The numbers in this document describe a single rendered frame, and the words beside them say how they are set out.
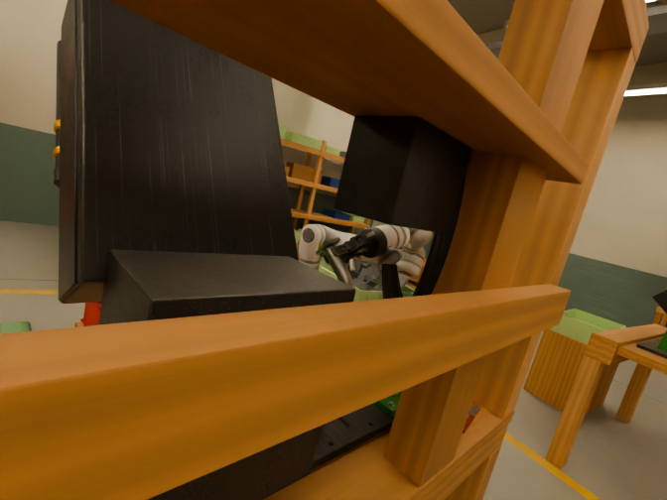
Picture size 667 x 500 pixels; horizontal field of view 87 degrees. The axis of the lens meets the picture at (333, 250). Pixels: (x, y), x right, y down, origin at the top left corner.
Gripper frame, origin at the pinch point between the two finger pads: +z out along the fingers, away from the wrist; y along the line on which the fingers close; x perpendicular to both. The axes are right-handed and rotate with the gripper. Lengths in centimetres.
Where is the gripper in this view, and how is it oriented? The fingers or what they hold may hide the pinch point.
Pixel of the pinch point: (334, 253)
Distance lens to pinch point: 80.5
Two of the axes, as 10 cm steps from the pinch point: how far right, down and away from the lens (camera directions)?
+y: 4.9, -4.8, -7.2
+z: -7.3, 2.2, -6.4
